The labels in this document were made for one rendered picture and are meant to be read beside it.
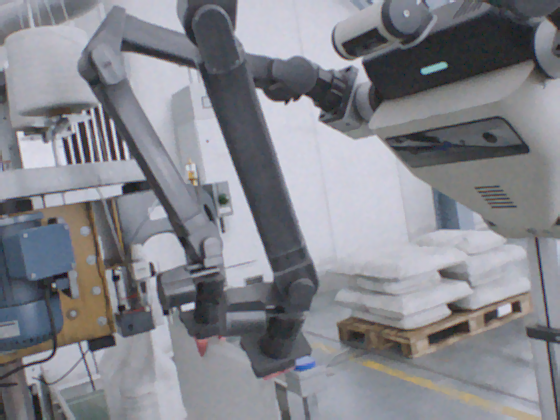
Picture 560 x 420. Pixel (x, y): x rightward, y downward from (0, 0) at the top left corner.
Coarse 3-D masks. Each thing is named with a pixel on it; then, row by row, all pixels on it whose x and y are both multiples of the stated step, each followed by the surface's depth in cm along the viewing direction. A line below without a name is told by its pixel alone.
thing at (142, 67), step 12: (108, 0) 451; (120, 0) 448; (132, 0) 450; (144, 0) 460; (132, 12) 450; (144, 12) 458; (132, 60) 451; (144, 60) 454; (156, 60) 466; (132, 72) 452; (144, 72) 453; (156, 72) 462
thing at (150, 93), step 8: (144, 80) 453; (152, 80) 456; (160, 80) 466; (136, 88) 452; (144, 88) 453; (152, 88) 456; (160, 88) 463; (136, 96) 453; (144, 96) 453; (152, 96) 456; (160, 96) 462; (144, 104) 453; (152, 104) 456; (160, 104) 461; (152, 112) 456; (160, 112) 461; (152, 120) 456; (160, 120) 463; (160, 128) 468
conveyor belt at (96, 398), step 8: (96, 392) 309; (104, 392) 307; (72, 400) 303; (80, 400) 301; (88, 400) 299; (96, 400) 297; (104, 400) 295; (72, 408) 291; (80, 408) 289; (88, 408) 287; (96, 408) 285; (104, 408) 284; (80, 416) 278; (88, 416) 277; (96, 416) 275; (104, 416) 273
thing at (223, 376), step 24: (192, 360) 134; (216, 360) 119; (240, 360) 111; (192, 384) 138; (216, 384) 121; (240, 384) 113; (264, 384) 105; (192, 408) 141; (216, 408) 124; (240, 408) 114; (264, 408) 107
